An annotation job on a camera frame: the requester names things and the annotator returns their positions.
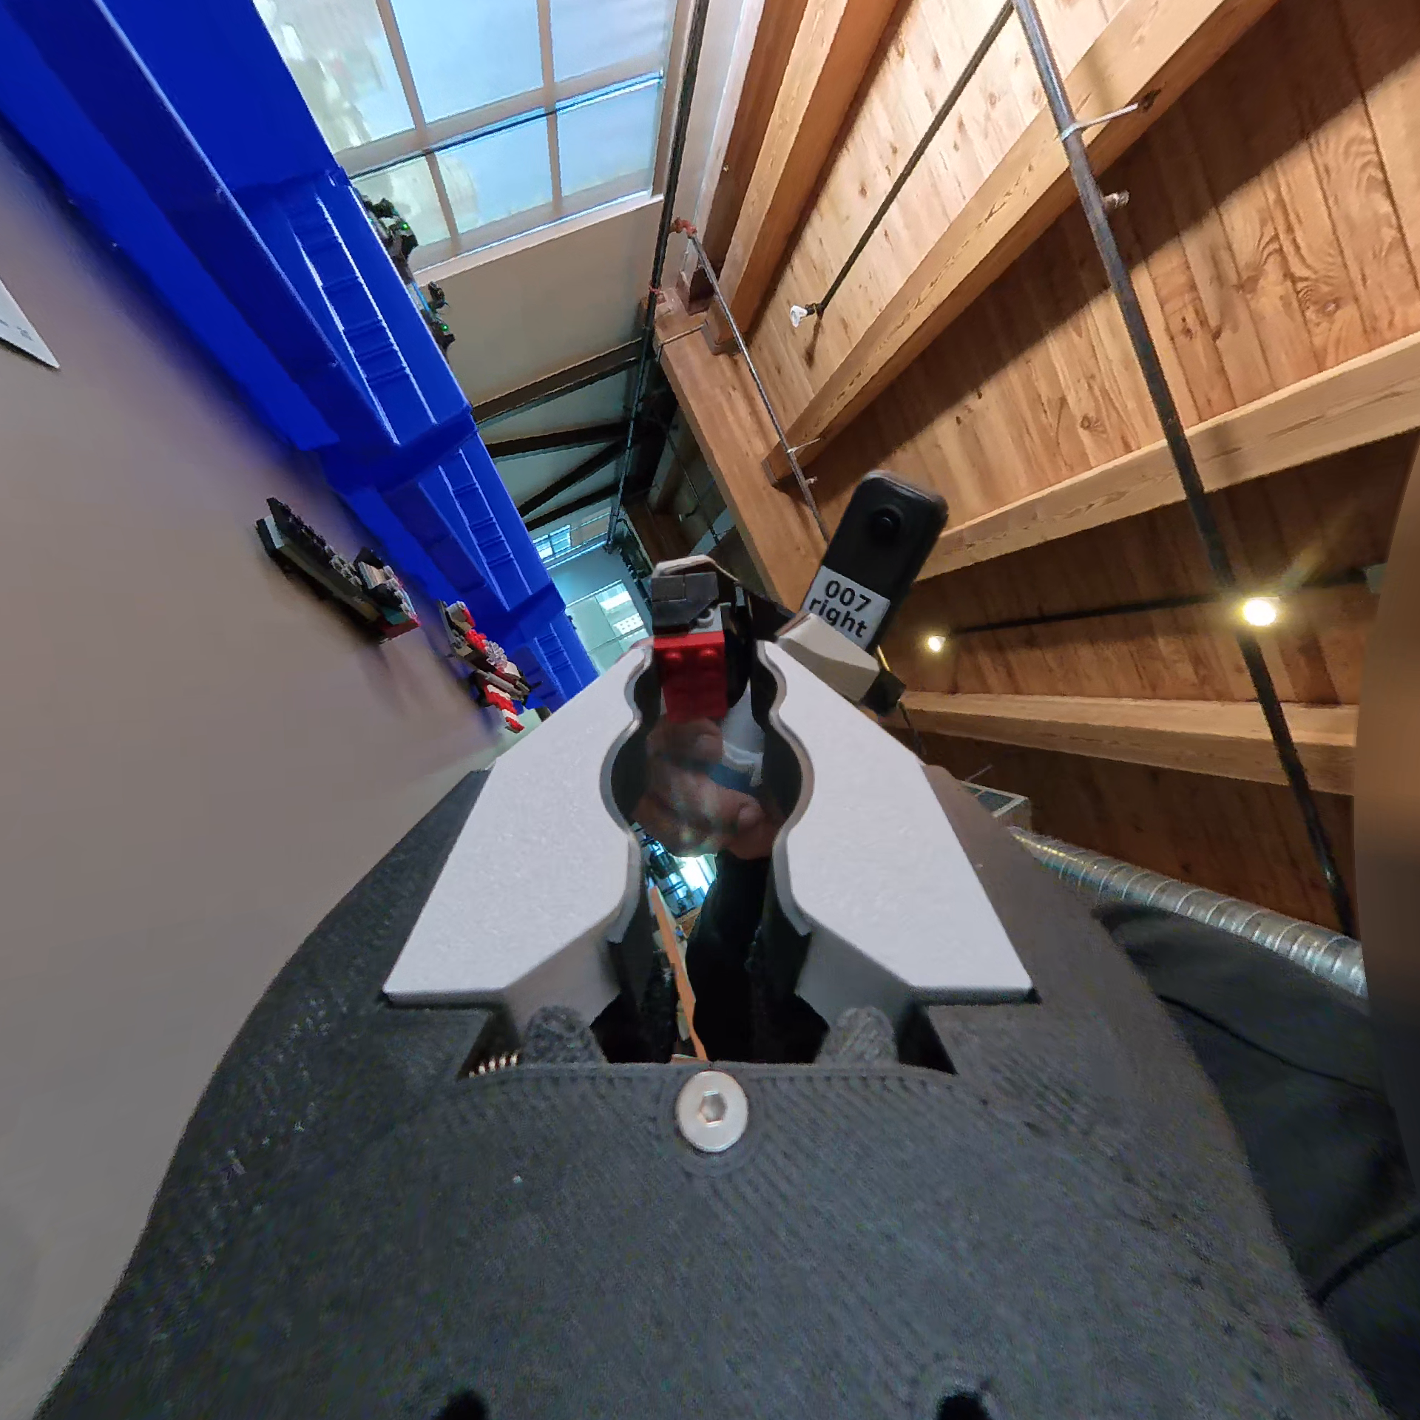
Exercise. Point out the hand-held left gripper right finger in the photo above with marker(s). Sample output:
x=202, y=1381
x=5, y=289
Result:
x=912, y=888

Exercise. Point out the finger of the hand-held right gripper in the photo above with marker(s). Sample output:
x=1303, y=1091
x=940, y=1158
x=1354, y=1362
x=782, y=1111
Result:
x=832, y=655

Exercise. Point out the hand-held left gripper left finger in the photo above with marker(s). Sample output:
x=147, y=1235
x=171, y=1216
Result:
x=511, y=888

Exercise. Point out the red black toy brick build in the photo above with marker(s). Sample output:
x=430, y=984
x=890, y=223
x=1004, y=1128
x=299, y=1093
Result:
x=688, y=678

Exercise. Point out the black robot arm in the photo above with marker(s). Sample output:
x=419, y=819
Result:
x=394, y=228
x=434, y=316

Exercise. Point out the grey desk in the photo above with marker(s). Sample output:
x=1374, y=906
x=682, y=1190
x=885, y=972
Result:
x=168, y=721

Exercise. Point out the person's right hand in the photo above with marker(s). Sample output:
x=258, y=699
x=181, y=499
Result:
x=688, y=794

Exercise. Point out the long black toy brick assembly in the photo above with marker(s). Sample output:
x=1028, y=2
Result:
x=333, y=566

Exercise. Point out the person's black jacket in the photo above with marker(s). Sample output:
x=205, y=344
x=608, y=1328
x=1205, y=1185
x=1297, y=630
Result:
x=1256, y=1086

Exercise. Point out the large window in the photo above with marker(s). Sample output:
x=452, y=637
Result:
x=478, y=66

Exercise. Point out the instruction booklet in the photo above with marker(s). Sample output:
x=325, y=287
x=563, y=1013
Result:
x=23, y=328

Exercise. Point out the silver air duct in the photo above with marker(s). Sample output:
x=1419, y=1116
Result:
x=1221, y=913

